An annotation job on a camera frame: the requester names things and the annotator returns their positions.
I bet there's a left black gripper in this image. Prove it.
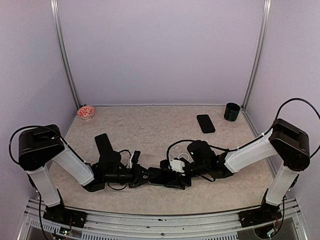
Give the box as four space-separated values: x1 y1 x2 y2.
104 163 157 188

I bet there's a teal-edged smartphone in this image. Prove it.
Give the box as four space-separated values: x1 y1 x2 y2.
148 167 186 189

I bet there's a clear magsafe case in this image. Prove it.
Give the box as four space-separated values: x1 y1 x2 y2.
170 145 190 161

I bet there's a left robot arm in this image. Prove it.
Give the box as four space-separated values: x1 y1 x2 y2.
18 124 155 223

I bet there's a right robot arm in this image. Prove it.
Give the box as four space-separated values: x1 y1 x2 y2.
160 118 311 222

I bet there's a blue-edged smartphone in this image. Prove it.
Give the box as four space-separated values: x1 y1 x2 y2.
94 133 114 157

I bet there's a red white patterned bowl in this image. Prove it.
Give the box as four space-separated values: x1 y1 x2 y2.
77 105 95 121

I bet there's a dark green cup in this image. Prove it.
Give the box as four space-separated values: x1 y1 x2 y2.
223 102 241 122

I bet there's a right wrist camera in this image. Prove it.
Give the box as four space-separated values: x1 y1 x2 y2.
169 159 186 174

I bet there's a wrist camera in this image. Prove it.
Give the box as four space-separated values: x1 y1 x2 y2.
127 150 141 169
169 159 186 174

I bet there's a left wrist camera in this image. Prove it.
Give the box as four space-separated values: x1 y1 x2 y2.
127 150 141 169

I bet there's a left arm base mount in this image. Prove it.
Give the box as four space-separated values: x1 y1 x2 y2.
43 200 87 229

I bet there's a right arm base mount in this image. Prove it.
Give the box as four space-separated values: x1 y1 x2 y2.
238 197 283 228

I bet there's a front aluminium rail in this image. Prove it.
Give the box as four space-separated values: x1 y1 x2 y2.
17 198 310 240

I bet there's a right aluminium frame post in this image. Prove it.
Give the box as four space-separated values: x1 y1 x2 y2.
242 0 272 111

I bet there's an aluminium frame post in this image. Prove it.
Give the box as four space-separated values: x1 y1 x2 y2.
49 0 82 109
242 0 272 111

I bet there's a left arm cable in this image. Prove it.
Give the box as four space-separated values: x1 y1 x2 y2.
8 125 66 166

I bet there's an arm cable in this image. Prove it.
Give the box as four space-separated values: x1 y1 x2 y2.
276 97 320 160
8 125 66 166

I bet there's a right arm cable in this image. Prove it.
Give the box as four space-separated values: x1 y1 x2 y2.
276 97 320 160

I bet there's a left aluminium frame post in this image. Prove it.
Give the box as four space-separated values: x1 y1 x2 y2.
49 0 82 109

